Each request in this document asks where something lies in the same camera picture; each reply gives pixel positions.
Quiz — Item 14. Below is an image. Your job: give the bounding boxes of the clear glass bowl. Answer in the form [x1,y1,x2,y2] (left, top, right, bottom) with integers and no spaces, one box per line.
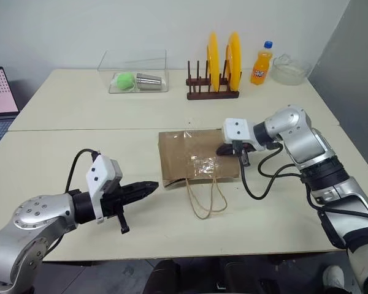
[270,53,313,86]

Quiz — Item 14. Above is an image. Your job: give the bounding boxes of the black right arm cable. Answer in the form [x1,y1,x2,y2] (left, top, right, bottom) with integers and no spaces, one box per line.
[237,141,368,249]

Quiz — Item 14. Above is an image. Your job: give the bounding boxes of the grey laptop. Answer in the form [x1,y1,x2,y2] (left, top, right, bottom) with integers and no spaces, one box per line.
[0,66,21,157]

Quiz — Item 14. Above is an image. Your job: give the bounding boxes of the white shoe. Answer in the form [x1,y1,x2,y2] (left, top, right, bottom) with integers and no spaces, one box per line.
[321,265,346,291]

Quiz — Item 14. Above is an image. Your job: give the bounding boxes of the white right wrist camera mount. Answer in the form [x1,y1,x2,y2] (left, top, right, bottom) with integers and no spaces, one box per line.
[221,117,256,145]

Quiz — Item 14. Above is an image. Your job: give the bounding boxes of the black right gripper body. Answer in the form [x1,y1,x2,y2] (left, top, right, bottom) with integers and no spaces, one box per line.
[231,139,266,168]

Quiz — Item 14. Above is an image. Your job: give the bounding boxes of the clear plastic box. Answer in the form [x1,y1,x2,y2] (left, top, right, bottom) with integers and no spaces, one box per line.
[97,49,170,94]

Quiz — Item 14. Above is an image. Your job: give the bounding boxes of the yellow plate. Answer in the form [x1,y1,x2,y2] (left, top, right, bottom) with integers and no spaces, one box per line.
[225,31,243,93]
[205,31,221,93]

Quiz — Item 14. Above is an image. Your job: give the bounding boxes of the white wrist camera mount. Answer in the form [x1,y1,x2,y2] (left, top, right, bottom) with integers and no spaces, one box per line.
[85,154,123,224]
[221,117,256,145]

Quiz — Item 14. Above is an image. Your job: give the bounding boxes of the dark wooden plate rack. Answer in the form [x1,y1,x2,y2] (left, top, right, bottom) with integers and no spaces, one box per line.
[185,59,243,101]

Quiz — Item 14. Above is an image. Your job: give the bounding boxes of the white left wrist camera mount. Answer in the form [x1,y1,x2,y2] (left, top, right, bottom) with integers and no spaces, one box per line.
[85,154,123,224]

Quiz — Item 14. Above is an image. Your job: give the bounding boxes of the orange soda bottle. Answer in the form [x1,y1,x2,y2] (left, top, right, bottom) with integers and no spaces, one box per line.
[250,40,274,85]

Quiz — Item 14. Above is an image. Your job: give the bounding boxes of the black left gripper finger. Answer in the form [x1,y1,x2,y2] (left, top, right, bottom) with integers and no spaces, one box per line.
[124,188,156,206]
[125,180,159,194]

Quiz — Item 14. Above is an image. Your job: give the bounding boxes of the brown paper bag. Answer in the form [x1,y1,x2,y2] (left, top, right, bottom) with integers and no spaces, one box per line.
[158,128,240,220]

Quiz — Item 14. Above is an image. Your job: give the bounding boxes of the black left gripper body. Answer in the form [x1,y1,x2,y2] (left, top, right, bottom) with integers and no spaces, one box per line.
[101,183,131,235]

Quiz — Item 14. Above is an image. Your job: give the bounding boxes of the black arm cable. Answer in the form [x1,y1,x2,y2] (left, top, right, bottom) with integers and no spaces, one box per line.
[237,141,368,249]
[65,148,99,194]

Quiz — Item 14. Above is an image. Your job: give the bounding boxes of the green fuzzy ball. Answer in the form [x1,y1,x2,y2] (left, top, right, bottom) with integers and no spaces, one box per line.
[115,72,136,91]

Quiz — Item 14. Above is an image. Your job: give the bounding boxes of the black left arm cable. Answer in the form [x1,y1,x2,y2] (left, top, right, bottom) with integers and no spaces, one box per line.
[65,148,99,194]

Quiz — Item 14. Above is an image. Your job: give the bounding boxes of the dark rounded shape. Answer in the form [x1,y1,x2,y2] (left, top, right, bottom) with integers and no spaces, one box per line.
[144,258,191,294]

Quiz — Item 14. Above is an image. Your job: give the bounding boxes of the stainless steel cup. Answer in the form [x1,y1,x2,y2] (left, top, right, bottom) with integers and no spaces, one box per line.
[136,72,167,91]

